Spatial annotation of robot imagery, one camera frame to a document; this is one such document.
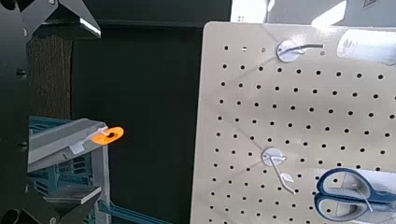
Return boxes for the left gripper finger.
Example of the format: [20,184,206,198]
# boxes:
[18,0,102,40]
[18,186,102,224]

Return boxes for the beige perforated pegboard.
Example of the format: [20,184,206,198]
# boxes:
[190,21,396,224]

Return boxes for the blue grey plastic crate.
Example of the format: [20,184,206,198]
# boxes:
[27,116,110,224]

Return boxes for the blue handled scissors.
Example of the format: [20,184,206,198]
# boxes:
[313,167,396,222]

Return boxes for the brush grey yellow handle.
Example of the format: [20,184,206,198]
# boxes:
[68,125,125,156]

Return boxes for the white pegboard hook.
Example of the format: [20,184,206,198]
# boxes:
[261,147,297,196]
[276,40,325,63]

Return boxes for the white rounded plastic object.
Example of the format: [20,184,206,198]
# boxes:
[336,28,396,67]

